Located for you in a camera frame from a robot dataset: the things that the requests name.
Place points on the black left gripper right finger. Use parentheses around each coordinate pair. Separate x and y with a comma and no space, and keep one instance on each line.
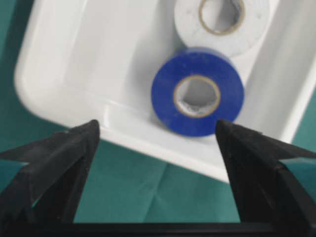
(270,200)

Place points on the white tape roll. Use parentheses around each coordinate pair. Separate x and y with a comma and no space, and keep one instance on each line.
(229,26)

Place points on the blue tape roll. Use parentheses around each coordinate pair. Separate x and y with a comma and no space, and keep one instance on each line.
(212,67)

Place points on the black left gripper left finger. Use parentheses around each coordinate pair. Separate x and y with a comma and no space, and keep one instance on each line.
(49,184)

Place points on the white plastic case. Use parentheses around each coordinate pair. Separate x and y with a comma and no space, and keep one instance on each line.
(96,59)

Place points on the green table cloth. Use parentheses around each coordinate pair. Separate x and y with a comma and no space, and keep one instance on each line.
(122,185)

